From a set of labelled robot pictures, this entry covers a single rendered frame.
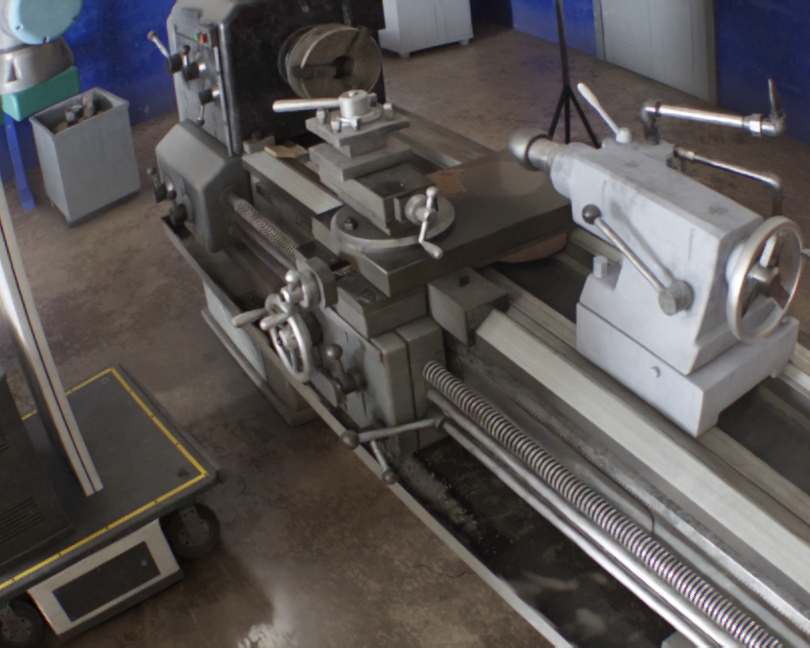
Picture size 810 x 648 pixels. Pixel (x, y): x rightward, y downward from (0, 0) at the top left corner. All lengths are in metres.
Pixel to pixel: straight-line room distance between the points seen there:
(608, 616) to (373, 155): 1.06
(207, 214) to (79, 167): 1.94
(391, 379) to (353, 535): 0.80
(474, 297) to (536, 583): 0.59
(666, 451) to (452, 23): 5.12
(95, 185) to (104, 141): 0.24
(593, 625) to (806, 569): 0.59
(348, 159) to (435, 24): 4.38
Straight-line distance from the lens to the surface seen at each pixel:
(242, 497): 2.71
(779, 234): 1.41
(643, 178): 1.56
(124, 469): 2.41
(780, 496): 1.42
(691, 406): 1.48
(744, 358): 1.52
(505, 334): 1.72
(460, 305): 1.75
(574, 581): 1.83
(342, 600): 2.37
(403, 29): 6.12
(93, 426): 2.61
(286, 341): 2.03
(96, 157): 4.57
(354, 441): 1.79
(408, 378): 1.84
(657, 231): 1.49
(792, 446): 1.68
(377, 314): 1.80
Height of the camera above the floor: 1.82
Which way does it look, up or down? 34 degrees down
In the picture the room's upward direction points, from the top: 6 degrees counter-clockwise
